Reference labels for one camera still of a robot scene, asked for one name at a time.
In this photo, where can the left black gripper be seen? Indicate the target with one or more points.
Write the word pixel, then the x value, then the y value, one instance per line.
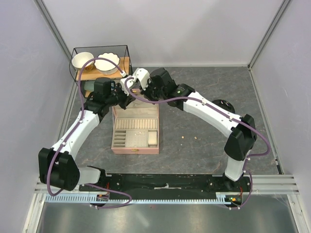
pixel 127 99

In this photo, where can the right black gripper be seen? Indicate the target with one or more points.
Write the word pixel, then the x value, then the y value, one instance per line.
pixel 146 93

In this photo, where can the pink jewelry box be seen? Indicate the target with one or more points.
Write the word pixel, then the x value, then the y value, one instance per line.
pixel 139 116

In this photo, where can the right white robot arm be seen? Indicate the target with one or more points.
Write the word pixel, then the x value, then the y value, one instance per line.
pixel 237 129

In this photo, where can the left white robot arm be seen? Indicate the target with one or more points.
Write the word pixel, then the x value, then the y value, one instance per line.
pixel 57 166

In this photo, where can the floral light blue plate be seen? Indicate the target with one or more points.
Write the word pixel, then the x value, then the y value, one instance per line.
pixel 89 86

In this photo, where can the white scalloped bowl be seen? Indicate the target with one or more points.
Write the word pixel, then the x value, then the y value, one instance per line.
pixel 105 67

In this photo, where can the cream watch pillow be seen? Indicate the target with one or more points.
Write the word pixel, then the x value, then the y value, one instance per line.
pixel 152 138

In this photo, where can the white round bowl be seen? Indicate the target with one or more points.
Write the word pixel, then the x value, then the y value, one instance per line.
pixel 81 58

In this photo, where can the black round stand base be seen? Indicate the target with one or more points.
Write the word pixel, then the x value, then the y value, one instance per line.
pixel 224 105

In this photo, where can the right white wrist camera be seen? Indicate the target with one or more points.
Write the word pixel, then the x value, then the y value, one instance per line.
pixel 141 76

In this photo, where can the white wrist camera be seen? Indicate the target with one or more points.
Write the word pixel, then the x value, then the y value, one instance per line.
pixel 141 76
pixel 126 82

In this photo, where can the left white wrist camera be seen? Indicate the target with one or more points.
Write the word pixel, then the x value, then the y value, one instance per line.
pixel 126 82

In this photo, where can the black wire shelf rack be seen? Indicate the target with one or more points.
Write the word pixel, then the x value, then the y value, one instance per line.
pixel 125 64

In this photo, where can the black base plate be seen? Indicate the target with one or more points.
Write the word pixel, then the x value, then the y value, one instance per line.
pixel 173 186

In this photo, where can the grey slotted cable duct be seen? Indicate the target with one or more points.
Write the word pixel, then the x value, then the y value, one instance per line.
pixel 96 199

